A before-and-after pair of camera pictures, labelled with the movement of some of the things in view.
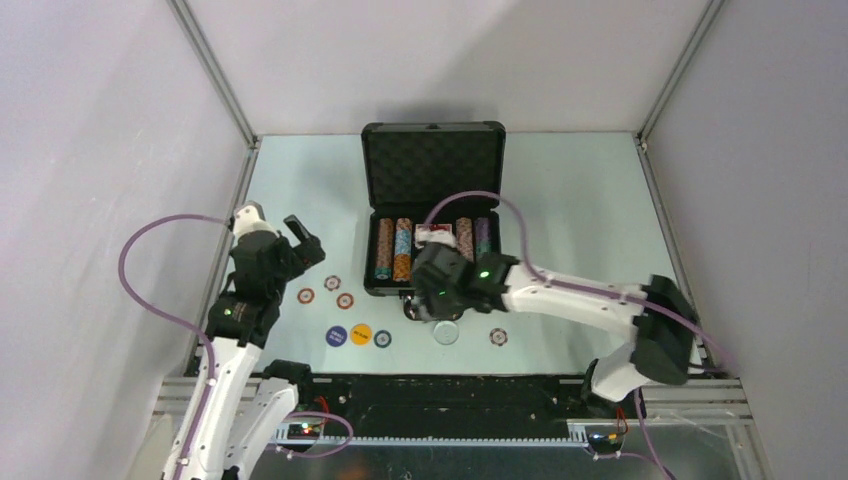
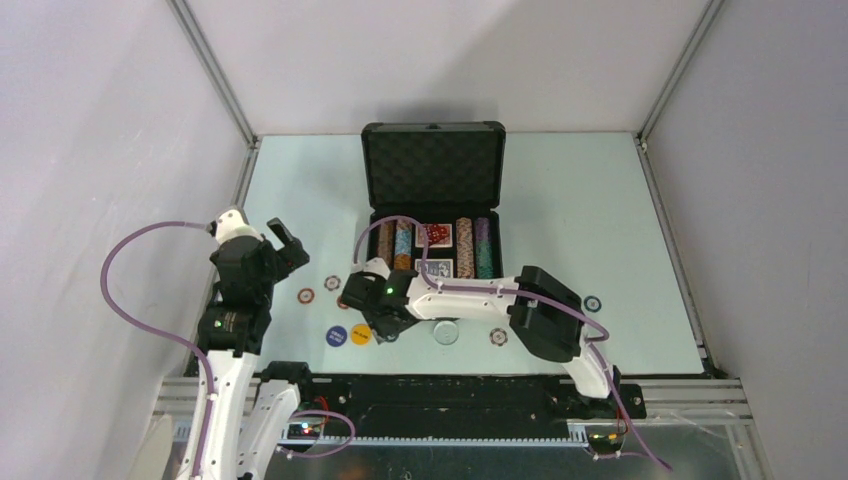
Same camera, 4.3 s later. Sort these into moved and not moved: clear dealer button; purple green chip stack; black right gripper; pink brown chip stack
Moved: black right gripper
Not moved: pink brown chip stack; clear dealer button; purple green chip stack
